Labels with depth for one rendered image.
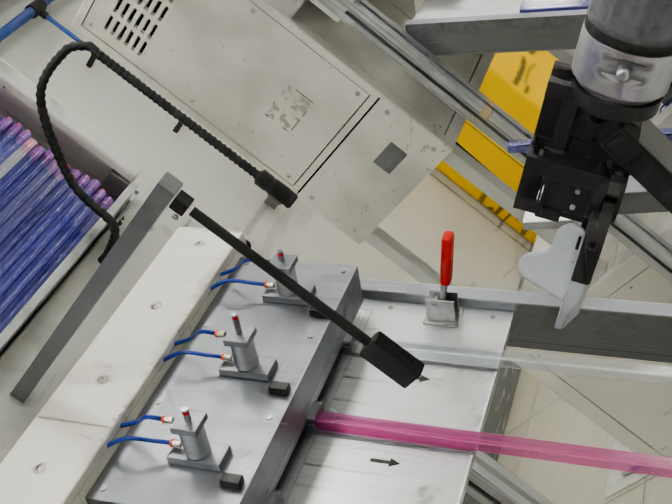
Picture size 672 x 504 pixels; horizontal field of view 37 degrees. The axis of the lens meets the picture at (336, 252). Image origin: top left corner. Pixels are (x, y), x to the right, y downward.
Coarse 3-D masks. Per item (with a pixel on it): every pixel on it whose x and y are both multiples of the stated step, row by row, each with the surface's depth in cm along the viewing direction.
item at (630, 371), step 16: (416, 352) 100; (432, 352) 100; (448, 352) 99; (464, 352) 99; (480, 352) 98; (496, 352) 98; (512, 352) 98; (528, 352) 97; (528, 368) 97; (544, 368) 96; (560, 368) 95; (576, 368) 95; (592, 368) 94; (608, 368) 94; (624, 368) 94; (640, 368) 93; (656, 368) 93
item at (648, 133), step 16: (624, 128) 77; (640, 128) 79; (656, 128) 80; (608, 144) 78; (624, 144) 78; (640, 144) 77; (656, 144) 79; (624, 160) 78; (640, 160) 78; (656, 160) 78; (640, 176) 79; (656, 176) 78; (656, 192) 79
